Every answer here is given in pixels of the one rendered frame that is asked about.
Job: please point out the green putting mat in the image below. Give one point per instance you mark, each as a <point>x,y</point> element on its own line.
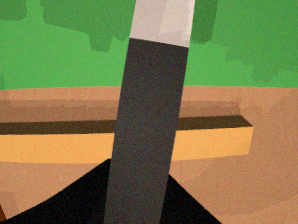
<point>83,43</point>

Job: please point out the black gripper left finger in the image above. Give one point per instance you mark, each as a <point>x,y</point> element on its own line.
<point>82,202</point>

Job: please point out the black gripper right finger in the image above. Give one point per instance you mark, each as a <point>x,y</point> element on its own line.
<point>181,208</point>

